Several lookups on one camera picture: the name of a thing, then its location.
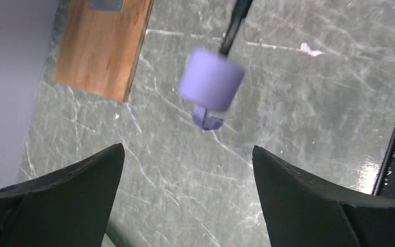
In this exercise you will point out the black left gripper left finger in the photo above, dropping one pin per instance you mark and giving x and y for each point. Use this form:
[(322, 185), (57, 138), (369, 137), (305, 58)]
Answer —
[(68, 207)]

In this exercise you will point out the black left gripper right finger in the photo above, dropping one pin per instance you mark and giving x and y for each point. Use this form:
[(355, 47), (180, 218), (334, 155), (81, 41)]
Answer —
[(302, 209)]

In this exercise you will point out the purple folding umbrella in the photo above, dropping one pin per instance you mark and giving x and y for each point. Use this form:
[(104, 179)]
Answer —
[(211, 81)]

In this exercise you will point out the wooden board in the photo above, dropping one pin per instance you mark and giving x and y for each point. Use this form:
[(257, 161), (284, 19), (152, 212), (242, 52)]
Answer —
[(100, 49)]

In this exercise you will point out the metal bracket stand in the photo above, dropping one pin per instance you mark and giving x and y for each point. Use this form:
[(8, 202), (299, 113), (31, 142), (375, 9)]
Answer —
[(106, 5)]

